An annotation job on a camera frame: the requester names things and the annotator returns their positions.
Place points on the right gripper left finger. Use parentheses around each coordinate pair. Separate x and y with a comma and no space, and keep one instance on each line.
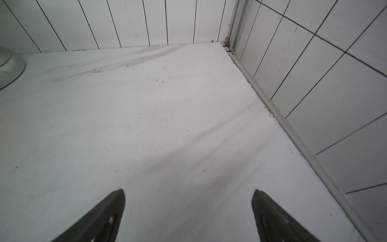
(100,224)

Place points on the silver cup tree stand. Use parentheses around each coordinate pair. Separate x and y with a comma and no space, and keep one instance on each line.
(12,66)

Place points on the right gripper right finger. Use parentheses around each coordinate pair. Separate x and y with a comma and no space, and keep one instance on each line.
(274,224)

